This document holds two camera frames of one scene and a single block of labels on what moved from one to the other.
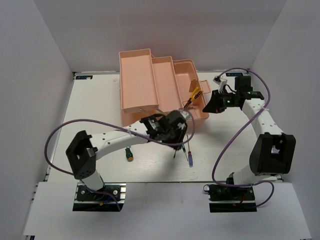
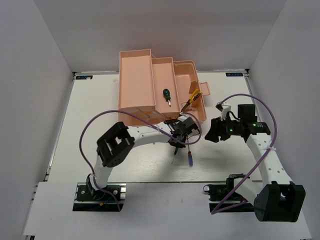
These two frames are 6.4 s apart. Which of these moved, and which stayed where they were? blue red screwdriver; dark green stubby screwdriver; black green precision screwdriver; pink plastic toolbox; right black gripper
Moved: black green precision screwdriver; dark green stubby screwdriver; right black gripper
Stayed: blue red screwdriver; pink plastic toolbox
